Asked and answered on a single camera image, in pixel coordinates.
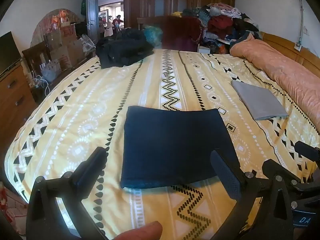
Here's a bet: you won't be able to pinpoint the wooden dresser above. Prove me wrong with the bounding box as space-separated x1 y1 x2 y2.
0 60 38 155

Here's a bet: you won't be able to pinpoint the grey plastic bag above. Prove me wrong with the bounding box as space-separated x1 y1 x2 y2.
41 60 62 82

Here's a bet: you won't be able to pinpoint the navy pants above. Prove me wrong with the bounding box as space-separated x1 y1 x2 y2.
120 106 241 190

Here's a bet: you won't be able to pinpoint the pile of colourful clothes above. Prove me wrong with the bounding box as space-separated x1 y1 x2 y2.
172 3 262 55

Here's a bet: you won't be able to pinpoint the dark wooden chair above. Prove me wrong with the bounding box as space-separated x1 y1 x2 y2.
22 41 52 80

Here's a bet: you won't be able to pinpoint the white cables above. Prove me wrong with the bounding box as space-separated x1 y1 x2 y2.
29 76 50 95

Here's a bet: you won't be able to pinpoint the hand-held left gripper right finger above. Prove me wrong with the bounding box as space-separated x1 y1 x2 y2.
210 149 300 240

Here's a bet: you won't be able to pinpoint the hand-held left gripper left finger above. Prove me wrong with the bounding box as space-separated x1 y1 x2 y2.
26 147 108 240

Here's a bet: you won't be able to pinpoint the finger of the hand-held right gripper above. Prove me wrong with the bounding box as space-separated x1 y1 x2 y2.
294 141 320 162

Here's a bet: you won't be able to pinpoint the yellow patterned bedspread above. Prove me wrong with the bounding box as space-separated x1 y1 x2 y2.
4 49 320 240

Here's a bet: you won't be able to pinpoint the wooden headboard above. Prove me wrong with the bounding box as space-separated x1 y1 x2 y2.
260 31 320 78

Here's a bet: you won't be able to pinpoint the teal fluffy cloth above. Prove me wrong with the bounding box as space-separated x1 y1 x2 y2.
144 25 164 48

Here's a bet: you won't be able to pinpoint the red printed bag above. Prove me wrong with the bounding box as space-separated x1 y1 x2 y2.
0 182 28 233

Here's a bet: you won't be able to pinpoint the person's left hand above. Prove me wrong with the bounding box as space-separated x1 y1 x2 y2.
117 221 163 240

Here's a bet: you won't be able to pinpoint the round red patterned board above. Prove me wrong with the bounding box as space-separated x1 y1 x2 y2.
31 9 87 48

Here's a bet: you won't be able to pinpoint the stack of cardboard boxes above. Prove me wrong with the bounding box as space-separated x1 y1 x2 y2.
44 21 87 68

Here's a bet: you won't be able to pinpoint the white wall cable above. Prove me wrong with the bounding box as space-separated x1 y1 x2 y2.
295 0 307 45

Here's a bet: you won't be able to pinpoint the folded grey cloth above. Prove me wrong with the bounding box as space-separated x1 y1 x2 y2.
231 80 289 121

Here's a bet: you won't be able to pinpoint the dark wooden door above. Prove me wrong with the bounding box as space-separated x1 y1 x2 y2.
87 0 99 40

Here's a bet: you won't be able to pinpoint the white printed bag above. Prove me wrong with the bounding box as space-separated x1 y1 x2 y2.
79 34 97 53

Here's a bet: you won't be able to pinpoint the black television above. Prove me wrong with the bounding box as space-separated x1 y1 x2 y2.
0 31 22 77

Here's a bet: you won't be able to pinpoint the pile of black clothes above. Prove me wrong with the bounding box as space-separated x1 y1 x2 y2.
95 28 154 68

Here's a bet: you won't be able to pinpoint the maroon blanket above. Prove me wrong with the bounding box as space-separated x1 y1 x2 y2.
160 16 204 53

